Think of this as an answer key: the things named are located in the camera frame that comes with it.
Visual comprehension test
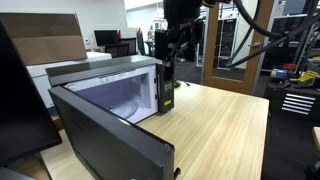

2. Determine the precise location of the yellow tool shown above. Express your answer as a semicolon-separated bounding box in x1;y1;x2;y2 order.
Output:
295;70;320;84

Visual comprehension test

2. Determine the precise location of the black shelf unit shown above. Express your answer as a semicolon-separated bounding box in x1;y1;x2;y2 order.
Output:
215;17;238;70

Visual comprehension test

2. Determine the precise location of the small black monitor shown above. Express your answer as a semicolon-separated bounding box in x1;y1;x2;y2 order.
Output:
93;29;120;47

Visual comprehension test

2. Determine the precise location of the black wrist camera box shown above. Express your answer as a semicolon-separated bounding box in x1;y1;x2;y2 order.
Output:
154;29;172;63

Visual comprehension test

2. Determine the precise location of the wooden door with glass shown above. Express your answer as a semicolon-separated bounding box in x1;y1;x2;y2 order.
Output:
202;0;276;96

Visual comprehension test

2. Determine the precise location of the white cabinet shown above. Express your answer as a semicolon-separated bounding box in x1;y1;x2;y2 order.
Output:
26;51;113;110

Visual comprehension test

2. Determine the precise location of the large black computer monitor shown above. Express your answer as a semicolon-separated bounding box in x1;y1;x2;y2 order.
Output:
0;18;63;168

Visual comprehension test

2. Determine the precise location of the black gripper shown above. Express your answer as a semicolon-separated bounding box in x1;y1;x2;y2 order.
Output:
167;18;205;64

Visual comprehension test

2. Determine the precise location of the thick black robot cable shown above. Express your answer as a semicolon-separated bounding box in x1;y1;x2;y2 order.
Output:
232;0;320;39
226;12;320;69

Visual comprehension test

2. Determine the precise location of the black mesh office chair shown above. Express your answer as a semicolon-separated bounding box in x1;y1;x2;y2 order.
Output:
104;43;131;59
118;37;138;56

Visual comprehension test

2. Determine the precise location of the black microwave oven body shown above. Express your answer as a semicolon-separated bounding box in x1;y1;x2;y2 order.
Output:
45;54;175;125

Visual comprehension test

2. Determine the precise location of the brown cardboard box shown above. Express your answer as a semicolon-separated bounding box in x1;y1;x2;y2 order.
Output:
0;12;88;67

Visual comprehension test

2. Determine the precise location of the black tool cabinet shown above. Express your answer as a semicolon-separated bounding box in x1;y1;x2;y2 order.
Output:
264;79;320;126

